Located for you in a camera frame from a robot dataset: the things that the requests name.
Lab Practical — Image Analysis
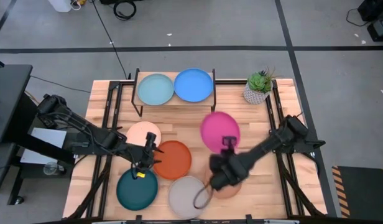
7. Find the black metal table frame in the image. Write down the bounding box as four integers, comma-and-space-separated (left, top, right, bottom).
66, 78, 328, 224

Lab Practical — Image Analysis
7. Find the orange plate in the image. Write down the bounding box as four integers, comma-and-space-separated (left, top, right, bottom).
152, 140, 193, 181

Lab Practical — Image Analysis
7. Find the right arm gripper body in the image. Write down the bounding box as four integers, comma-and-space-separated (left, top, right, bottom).
209, 147, 242, 177

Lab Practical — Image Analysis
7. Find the thin black floor cable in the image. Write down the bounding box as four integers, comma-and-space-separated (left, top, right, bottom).
29, 75, 91, 94

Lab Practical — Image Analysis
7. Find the light teal plate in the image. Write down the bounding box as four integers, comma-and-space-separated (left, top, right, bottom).
137, 73, 175, 106

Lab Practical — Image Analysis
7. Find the dark teal plate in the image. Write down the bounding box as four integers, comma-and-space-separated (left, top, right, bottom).
116, 167, 159, 212

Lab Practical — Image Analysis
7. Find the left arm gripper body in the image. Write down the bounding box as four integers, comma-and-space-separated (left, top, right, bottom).
136, 145, 157, 175

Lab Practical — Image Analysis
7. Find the long black floor cable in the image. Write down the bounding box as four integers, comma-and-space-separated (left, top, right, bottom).
91, 0, 132, 80

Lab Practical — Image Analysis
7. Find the blue plate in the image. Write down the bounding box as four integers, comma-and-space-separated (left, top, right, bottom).
173, 68, 215, 103

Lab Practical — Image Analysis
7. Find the peach plate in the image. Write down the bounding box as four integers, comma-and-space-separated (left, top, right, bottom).
126, 121, 162, 147

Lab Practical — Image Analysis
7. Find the clear plastic cup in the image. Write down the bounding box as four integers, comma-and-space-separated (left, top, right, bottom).
42, 161, 68, 176

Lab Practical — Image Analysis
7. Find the white paper sheet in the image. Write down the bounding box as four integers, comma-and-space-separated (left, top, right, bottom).
20, 127, 68, 166

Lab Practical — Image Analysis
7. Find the white power cord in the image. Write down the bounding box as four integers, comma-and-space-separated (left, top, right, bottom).
70, 0, 86, 11

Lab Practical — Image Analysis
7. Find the white plastic bin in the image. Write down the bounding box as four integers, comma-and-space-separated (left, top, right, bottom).
48, 0, 73, 13

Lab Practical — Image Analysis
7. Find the grey plate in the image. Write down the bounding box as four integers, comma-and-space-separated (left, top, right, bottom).
168, 175, 210, 220

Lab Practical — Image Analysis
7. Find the magenta plate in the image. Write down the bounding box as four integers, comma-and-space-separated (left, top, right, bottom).
200, 111, 241, 154

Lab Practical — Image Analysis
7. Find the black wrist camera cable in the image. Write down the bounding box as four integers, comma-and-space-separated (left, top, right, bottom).
193, 181, 215, 210

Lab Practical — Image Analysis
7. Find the black equipment cable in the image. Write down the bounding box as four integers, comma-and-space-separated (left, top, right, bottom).
346, 7, 370, 27

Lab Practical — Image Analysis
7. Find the terracotta plate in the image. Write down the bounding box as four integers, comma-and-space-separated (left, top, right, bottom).
204, 167, 242, 200

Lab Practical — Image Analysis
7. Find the hazard striped floor mat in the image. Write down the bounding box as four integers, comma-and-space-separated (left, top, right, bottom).
331, 165, 383, 218

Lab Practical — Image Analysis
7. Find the green succulent plant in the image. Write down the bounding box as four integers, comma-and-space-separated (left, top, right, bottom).
247, 66, 276, 95

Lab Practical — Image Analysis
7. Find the black equipment case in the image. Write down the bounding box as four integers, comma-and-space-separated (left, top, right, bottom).
366, 17, 383, 42
357, 0, 383, 22

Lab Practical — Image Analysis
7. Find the coiled black cable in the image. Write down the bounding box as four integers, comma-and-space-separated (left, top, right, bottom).
113, 0, 137, 21

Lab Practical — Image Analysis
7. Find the wooden shelf with black frame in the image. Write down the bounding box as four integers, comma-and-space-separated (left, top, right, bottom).
131, 68, 218, 119

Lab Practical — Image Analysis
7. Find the white patterned plant pot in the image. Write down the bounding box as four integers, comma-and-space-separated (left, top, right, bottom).
242, 80, 274, 106

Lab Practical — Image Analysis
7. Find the black desk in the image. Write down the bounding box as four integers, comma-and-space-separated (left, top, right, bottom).
0, 63, 76, 206

